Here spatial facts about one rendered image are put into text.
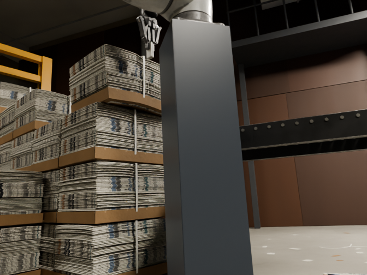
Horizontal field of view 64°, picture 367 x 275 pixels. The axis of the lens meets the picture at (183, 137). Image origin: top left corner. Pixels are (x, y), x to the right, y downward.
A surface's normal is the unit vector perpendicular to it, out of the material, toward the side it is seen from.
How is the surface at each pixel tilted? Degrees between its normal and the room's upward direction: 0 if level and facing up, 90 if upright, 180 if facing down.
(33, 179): 89
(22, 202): 89
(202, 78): 90
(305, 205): 90
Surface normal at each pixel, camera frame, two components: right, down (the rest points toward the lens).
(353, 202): -0.35, -0.18
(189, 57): 0.29, -0.21
